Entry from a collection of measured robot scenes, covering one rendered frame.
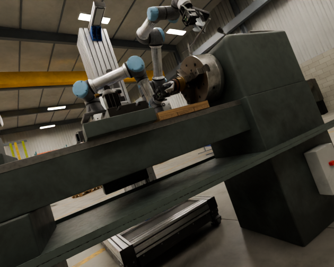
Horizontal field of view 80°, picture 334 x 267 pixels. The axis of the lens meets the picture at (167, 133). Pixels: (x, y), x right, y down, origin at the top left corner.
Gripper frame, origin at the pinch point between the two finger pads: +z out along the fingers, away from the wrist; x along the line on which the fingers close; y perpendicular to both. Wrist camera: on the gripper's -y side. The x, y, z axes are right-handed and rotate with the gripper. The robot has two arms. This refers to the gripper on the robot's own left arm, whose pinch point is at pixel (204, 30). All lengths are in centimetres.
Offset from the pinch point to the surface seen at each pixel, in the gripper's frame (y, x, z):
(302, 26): -929, -306, -339
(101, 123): 70, -7, 38
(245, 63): -17.9, -3.6, 23.8
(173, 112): 36, -12, 38
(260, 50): -35.2, -1.9, 17.3
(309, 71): -916, -389, -163
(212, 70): 1.4, -9.2, 20.2
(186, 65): 5.5, -21.6, 4.5
